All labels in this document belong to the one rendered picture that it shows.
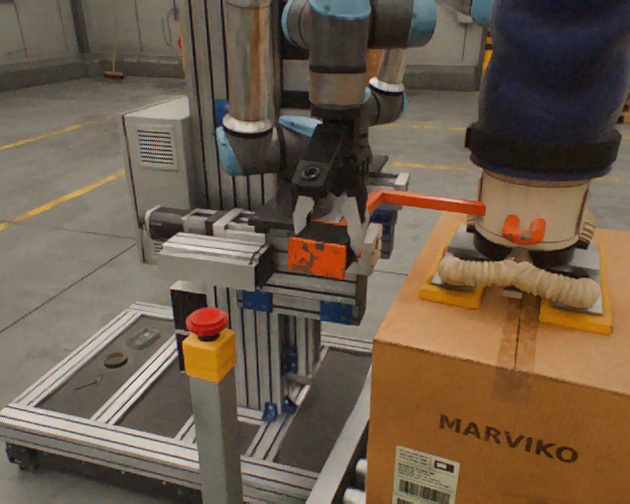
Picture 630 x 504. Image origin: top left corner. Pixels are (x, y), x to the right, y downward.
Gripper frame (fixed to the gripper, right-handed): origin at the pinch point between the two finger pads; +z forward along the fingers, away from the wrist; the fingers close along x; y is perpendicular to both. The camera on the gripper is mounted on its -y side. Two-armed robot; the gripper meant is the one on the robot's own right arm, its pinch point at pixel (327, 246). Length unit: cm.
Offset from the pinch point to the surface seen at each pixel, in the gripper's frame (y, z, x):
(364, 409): 38, 60, 4
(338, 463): 18, 60, 3
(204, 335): -3.9, 18.5, 20.2
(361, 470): 24, 66, -1
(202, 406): -4.3, 33.5, 21.5
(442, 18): 1012, -5, 188
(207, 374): -4.7, 25.7, 19.6
